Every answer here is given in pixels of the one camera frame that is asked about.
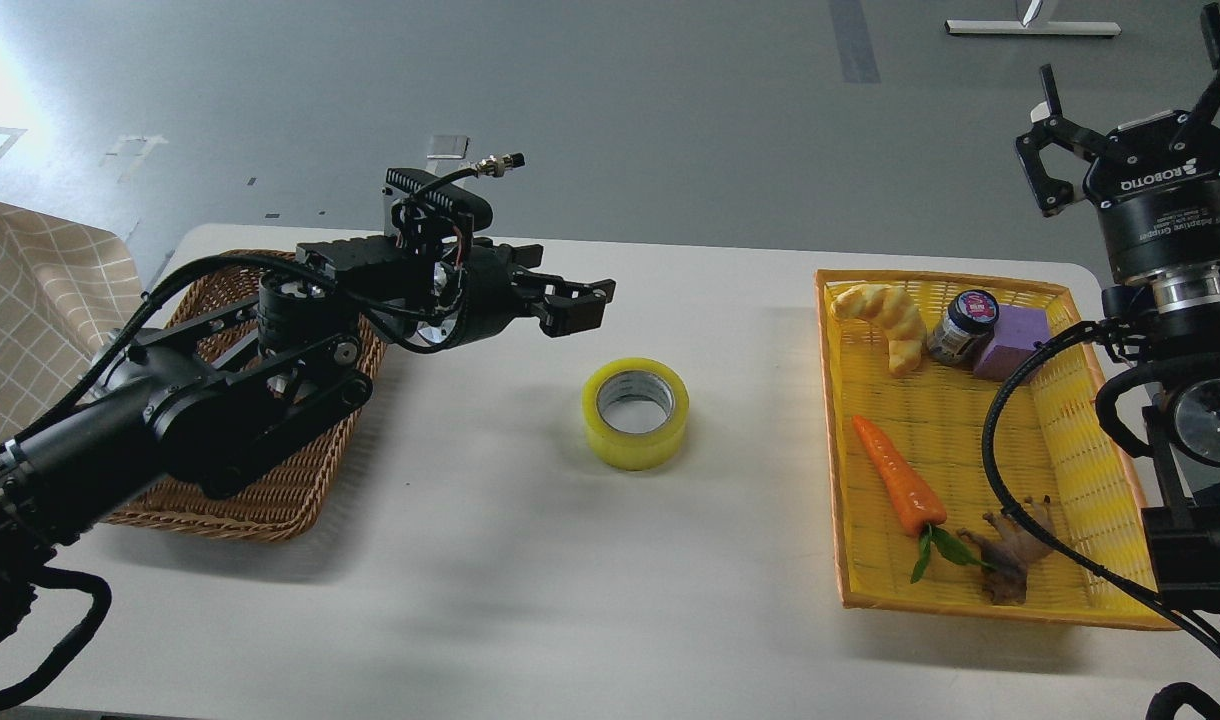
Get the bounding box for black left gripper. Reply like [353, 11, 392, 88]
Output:
[440, 243, 616, 350]

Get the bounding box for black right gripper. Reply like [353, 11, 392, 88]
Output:
[1014, 2, 1220, 284]

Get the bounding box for yellow tape roll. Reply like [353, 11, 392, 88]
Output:
[581, 358, 691, 471]

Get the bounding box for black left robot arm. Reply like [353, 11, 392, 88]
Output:
[0, 153, 616, 711]

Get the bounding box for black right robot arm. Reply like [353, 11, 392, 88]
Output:
[982, 2, 1220, 661]

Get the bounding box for white metal stand base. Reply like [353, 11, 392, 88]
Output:
[944, 1, 1122, 38]

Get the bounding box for purple foam block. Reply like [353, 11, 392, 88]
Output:
[971, 304, 1052, 382]

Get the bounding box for small dark jar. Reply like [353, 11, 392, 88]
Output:
[925, 290, 1000, 366]

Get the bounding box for yellow toy croissant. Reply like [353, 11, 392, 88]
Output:
[831, 284, 927, 378]

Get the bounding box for yellow plastic basket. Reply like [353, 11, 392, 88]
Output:
[815, 268, 1172, 632]

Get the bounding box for orange toy carrot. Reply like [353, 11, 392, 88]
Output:
[849, 414, 993, 585]

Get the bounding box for beige checkered cloth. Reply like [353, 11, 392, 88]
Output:
[0, 201, 142, 441]

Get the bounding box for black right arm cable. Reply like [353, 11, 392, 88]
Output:
[981, 320, 1220, 666]

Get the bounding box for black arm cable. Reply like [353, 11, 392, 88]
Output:
[0, 570, 112, 716]
[981, 320, 1220, 666]

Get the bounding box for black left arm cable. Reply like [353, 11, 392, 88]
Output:
[0, 570, 112, 716]

